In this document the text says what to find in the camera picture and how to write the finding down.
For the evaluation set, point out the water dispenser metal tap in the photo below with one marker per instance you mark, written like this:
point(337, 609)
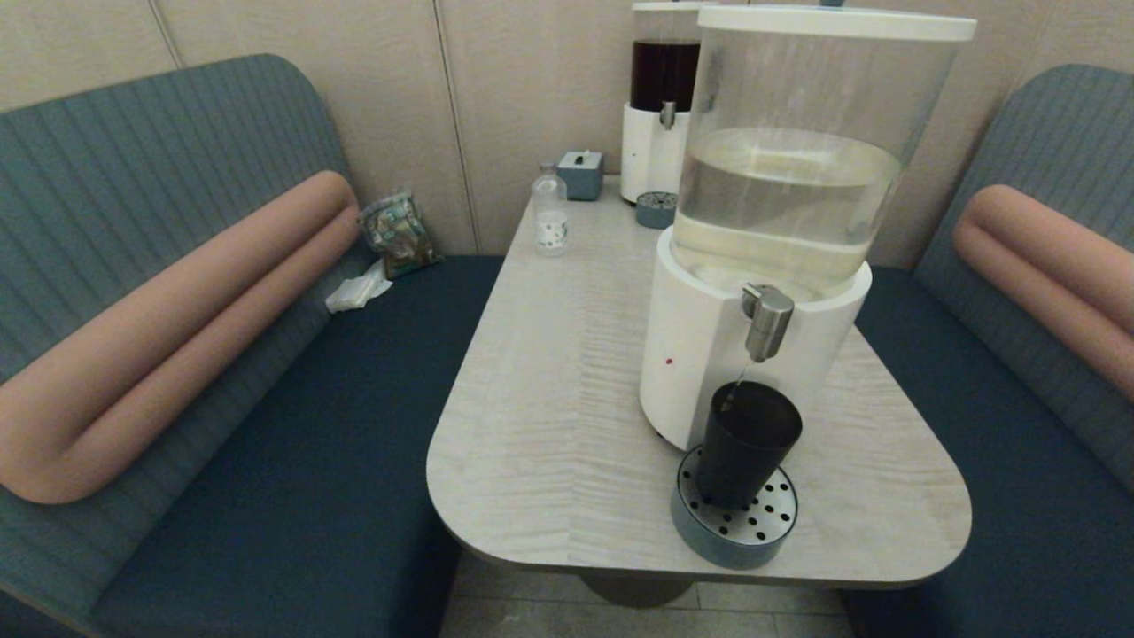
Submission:
point(766, 323)

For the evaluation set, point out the black plastic cup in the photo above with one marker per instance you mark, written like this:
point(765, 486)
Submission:
point(747, 443)

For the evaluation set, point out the clear plastic water bottle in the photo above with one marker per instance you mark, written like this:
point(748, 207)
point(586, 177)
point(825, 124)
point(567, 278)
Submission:
point(550, 221)

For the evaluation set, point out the round perforated metal drip tray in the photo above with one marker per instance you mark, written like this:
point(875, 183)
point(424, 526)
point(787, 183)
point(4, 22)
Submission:
point(656, 213)
point(760, 536)

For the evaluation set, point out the blue tissue box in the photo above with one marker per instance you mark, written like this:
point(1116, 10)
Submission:
point(580, 177)

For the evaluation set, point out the clear water dispenser white base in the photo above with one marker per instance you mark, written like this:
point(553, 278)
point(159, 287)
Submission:
point(709, 354)

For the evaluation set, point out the green snack bag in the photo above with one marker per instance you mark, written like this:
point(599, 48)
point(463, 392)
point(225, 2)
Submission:
point(399, 235)

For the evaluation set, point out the crumpled white tissue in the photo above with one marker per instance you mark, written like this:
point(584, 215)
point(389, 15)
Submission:
point(356, 292)

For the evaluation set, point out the dark drink dispenser tap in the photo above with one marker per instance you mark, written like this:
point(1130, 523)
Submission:
point(668, 115)

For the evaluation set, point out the teal upholstered bench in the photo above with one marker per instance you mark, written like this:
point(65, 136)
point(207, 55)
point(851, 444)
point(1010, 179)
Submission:
point(1019, 487)
point(310, 443)

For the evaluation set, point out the dark drink dispenser white lid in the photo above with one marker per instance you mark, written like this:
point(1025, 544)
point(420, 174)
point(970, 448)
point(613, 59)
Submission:
point(660, 7)

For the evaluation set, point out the water dispenser white lid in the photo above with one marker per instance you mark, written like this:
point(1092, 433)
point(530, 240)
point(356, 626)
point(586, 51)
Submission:
point(833, 22)

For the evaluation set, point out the table pedestal base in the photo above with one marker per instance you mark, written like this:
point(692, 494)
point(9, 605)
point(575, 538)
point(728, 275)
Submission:
point(636, 589)

